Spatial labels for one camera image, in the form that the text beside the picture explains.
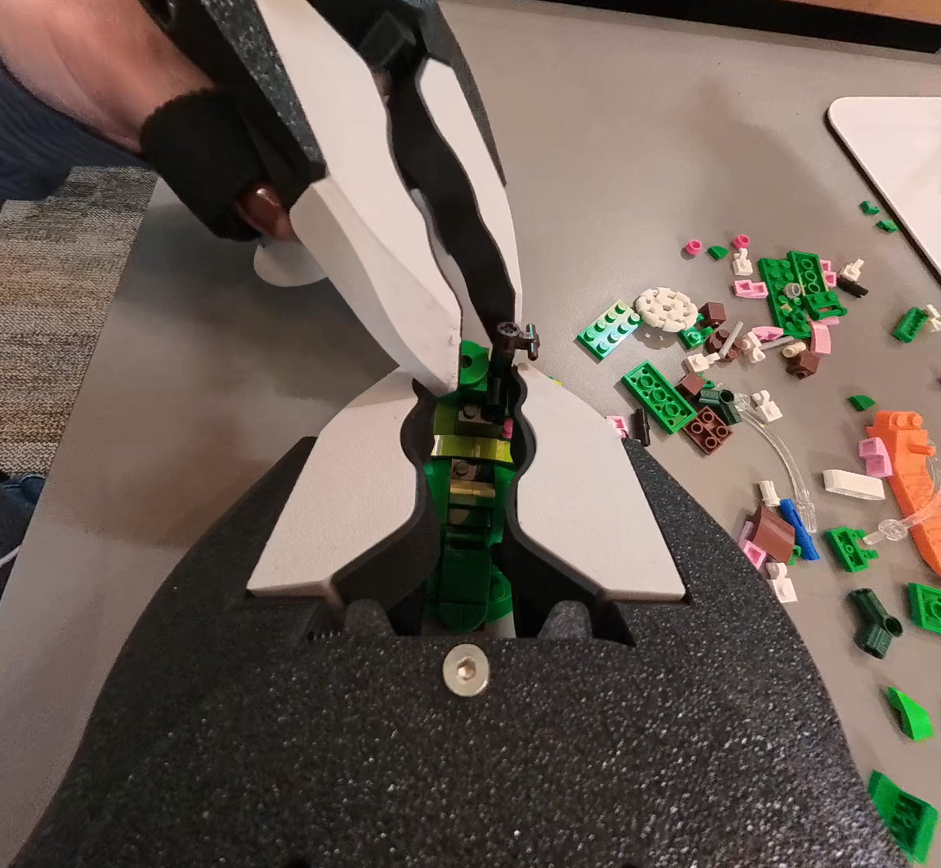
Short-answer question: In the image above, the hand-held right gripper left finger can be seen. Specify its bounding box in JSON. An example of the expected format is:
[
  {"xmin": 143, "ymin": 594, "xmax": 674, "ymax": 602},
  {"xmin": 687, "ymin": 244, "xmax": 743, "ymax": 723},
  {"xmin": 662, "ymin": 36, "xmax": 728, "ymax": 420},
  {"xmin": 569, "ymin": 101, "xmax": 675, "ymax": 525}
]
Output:
[{"xmin": 246, "ymin": 368, "xmax": 444, "ymax": 637}]

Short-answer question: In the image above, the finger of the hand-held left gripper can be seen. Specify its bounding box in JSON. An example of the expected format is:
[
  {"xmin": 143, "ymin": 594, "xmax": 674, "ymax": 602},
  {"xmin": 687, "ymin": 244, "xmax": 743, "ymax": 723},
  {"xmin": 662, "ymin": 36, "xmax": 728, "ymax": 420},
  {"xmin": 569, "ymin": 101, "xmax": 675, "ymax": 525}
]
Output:
[
  {"xmin": 392, "ymin": 56, "xmax": 524, "ymax": 332},
  {"xmin": 241, "ymin": 0, "xmax": 464, "ymax": 395}
]

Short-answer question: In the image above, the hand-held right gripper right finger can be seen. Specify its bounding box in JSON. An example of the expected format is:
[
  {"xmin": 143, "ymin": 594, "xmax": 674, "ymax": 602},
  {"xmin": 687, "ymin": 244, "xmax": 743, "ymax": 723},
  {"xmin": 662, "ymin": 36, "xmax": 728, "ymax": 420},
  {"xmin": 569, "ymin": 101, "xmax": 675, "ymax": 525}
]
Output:
[{"xmin": 502, "ymin": 364, "xmax": 690, "ymax": 646}]

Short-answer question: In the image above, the dark lego stalk piece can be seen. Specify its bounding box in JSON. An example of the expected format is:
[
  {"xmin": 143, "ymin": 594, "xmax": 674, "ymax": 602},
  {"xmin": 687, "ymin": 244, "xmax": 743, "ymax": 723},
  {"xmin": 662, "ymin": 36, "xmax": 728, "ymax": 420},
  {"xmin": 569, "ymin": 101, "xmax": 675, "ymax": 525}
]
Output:
[{"xmin": 485, "ymin": 320, "xmax": 543, "ymax": 421}]

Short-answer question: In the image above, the green lego model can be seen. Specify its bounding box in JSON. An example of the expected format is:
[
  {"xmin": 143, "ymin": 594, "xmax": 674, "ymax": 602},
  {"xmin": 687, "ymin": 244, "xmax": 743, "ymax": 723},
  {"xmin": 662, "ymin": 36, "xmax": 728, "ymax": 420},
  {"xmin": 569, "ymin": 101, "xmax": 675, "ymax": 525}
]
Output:
[{"xmin": 422, "ymin": 339, "xmax": 534, "ymax": 637}]

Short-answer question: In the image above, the green lego plate with holes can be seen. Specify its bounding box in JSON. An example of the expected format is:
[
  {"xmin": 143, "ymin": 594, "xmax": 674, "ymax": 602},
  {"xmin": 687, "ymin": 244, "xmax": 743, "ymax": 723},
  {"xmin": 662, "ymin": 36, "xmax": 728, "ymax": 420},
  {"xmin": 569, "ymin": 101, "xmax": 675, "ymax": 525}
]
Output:
[
  {"xmin": 621, "ymin": 360, "xmax": 698, "ymax": 436},
  {"xmin": 906, "ymin": 581, "xmax": 941, "ymax": 636}
]

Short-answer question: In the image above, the brown square lego brick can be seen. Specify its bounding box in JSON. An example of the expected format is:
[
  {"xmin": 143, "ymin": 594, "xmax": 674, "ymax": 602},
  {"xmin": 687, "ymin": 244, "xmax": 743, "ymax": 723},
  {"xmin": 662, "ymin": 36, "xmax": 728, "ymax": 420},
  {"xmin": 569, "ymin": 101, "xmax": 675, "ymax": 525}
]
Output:
[{"xmin": 687, "ymin": 406, "xmax": 735, "ymax": 456}]

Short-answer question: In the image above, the green studded lego plate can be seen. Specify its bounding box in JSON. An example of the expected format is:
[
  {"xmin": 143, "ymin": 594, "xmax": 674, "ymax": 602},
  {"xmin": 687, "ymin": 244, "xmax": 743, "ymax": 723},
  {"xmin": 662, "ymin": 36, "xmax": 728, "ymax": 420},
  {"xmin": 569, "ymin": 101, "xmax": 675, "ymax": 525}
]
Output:
[{"xmin": 575, "ymin": 300, "xmax": 643, "ymax": 362}]

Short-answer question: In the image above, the small dark green lego connector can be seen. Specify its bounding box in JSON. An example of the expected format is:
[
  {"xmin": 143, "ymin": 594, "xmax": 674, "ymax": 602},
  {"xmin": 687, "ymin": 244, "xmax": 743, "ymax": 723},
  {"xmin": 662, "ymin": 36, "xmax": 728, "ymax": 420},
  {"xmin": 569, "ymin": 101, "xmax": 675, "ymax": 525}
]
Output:
[{"xmin": 698, "ymin": 384, "xmax": 742, "ymax": 426}]

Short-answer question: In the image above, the brown curved lego slope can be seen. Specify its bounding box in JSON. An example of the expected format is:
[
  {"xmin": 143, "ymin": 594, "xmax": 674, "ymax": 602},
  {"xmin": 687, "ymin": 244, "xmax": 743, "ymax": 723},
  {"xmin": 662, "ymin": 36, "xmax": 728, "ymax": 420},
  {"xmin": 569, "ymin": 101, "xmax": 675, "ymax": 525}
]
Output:
[{"xmin": 746, "ymin": 506, "xmax": 797, "ymax": 565}]

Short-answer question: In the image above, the white round lego plate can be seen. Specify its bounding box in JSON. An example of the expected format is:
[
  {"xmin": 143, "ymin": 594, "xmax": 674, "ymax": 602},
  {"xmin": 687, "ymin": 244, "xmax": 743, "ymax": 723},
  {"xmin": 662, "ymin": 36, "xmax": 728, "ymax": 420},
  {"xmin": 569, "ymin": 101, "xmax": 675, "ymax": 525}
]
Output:
[{"xmin": 634, "ymin": 286, "xmax": 698, "ymax": 334}]

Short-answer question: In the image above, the clear curved lego piece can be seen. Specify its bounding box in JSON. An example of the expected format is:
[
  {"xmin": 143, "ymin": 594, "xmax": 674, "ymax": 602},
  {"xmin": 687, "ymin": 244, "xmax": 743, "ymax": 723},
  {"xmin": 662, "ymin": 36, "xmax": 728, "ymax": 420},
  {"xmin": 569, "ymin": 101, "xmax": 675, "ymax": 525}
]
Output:
[{"xmin": 734, "ymin": 394, "xmax": 818, "ymax": 525}]

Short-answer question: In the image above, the blue lego piece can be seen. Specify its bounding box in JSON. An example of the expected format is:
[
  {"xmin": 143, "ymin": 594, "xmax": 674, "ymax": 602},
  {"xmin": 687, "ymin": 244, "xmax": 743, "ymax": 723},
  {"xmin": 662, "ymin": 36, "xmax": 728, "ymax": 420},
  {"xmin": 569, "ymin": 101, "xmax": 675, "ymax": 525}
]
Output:
[{"xmin": 779, "ymin": 499, "xmax": 819, "ymax": 562}]

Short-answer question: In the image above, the green lego clip plate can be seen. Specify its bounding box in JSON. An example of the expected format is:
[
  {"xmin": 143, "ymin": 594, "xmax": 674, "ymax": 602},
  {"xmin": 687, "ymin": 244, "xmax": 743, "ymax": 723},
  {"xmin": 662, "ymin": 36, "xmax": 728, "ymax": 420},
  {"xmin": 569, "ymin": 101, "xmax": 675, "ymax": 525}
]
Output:
[{"xmin": 825, "ymin": 526, "xmax": 878, "ymax": 574}]

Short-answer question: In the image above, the white lego tile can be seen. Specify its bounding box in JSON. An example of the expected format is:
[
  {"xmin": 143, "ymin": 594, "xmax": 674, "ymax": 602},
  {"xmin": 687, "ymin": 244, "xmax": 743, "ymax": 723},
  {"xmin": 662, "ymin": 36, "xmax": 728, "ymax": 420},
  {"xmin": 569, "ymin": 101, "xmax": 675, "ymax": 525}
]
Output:
[{"xmin": 822, "ymin": 470, "xmax": 886, "ymax": 503}]

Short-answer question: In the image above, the large green lego plate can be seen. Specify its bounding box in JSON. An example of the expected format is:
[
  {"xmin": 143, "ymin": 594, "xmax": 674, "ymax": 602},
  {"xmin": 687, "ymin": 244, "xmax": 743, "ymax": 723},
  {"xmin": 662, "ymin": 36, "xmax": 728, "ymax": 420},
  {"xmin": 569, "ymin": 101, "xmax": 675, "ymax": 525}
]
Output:
[{"xmin": 759, "ymin": 258, "xmax": 813, "ymax": 340}]

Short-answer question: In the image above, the clear lego stick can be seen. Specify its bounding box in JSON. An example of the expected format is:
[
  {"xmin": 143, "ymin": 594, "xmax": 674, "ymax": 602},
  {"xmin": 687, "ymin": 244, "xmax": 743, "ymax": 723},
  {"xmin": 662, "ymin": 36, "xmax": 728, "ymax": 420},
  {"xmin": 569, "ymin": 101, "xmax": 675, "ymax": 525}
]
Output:
[{"xmin": 862, "ymin": 508, "xmax": 941, "ymax": 547}]

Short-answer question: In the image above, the orange lego piece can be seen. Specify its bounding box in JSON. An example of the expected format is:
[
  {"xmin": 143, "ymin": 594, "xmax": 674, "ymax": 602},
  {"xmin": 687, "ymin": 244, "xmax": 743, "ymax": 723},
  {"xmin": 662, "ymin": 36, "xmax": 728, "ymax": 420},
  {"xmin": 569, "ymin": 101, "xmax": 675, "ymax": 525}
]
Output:
[{"xmin": 866, "ymin": 410, "xmax": 941, "ymax": 579}]

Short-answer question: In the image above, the green lego slope brick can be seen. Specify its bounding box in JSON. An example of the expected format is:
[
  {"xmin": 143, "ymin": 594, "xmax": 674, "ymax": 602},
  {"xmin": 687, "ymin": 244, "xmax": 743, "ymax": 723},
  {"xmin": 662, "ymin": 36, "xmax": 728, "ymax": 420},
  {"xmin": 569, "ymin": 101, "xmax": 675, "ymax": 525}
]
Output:
[{"xmin": 867, "ymin": 770, "xmax": 941, "ymax": 866}]

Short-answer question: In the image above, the person's left hand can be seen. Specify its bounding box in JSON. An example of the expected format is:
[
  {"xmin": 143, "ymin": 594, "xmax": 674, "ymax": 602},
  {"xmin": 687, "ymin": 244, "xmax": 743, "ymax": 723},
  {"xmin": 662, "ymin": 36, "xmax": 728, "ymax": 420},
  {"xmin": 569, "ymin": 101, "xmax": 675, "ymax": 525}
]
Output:
[{"xmin": 0, "ymin": 0, "xmax": 295, "ymax": 238}]

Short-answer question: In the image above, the person's dark blue sweater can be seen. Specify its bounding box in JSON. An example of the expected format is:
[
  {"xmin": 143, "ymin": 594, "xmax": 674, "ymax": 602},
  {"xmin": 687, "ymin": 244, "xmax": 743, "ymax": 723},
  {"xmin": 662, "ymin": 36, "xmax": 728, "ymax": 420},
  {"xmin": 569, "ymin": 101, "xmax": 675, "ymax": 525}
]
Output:
[{"xmin": 0, "ymin": 67, "xmax": 146, "ymax": 206}]

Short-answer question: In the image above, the person's leg in jeans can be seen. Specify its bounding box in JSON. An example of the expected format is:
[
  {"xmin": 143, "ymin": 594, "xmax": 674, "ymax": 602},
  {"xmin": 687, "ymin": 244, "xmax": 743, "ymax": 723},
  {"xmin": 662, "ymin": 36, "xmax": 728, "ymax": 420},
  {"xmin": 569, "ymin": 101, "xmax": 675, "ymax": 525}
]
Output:
[{"xmin": 0, "ymin": 471, "xmax": 44, "ymax": 593}]

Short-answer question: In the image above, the white rounded board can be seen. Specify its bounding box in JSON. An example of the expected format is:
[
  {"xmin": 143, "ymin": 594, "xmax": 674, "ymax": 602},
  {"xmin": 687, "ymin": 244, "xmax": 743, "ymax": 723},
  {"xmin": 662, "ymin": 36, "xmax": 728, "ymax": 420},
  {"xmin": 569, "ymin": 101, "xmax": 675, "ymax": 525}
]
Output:
[{"xmin": 827, "ymin": 98, "xmax": 941, "ymax": 296}]

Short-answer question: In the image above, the long green lego frame plate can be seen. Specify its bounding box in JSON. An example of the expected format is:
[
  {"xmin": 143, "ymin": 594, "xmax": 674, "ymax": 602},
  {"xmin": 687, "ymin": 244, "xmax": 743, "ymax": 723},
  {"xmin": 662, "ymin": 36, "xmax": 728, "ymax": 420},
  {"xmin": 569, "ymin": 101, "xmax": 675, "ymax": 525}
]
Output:
[{"xmin": 787, "ymin": 250, "xmax": 845, "ymax": 318}]

